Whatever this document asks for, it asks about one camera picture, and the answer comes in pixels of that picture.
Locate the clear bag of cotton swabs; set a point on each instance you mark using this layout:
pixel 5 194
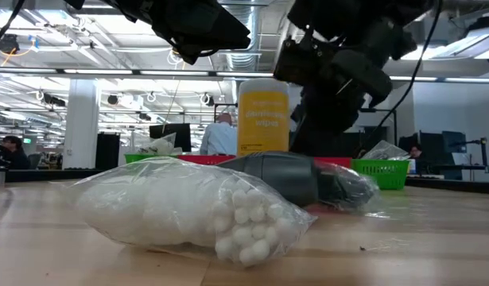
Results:
pixel 158 146

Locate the red plastic basket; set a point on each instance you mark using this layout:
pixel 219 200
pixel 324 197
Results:
pixel 341 162
pixel 204 159

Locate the clear bag of black items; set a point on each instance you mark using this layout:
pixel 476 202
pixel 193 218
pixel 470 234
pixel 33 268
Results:
pixel 347 190

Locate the clear bag of cotton balls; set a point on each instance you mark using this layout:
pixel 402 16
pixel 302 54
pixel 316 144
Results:
pixel 168 206

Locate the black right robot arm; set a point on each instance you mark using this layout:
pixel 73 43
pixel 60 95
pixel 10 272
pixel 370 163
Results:
pixel 347 16

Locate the tall black cabinet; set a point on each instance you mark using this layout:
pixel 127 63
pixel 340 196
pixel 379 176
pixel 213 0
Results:
pixel 107 151

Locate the yellow disinfecting wipes canister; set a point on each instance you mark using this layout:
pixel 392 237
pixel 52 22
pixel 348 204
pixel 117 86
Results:
pixel 264 119

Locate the white pillar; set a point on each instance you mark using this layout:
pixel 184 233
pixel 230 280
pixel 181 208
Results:
pixel 81 131

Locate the long ceiling light bar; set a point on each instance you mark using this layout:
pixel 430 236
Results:
pixel 97 72

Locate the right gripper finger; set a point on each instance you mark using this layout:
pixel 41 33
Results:
pixel 315 141

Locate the black computer monitor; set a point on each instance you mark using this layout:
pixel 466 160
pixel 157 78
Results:
pixel 180 135
pixel 455 142

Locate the green plastic basket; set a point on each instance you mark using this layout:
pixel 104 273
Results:
pixel 387 175
pixel 133 158

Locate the black ceiling device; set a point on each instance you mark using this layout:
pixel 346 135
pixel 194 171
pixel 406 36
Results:
pixel 7 43

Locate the black metal frame stand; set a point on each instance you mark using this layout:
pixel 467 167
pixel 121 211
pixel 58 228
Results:
pixel 214 127
pixel 395 127

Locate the ribbed silver ventilation duct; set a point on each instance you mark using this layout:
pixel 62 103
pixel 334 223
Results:
pixel 244 61

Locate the dark grey deodorant stick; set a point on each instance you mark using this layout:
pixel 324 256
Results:
pixel 288 178

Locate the person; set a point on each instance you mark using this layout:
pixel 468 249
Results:
pixel 11 155
pixel 220 139
pixel 416 152

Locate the clear plastic bag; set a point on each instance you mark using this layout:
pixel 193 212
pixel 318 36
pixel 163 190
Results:
pixel 385 151

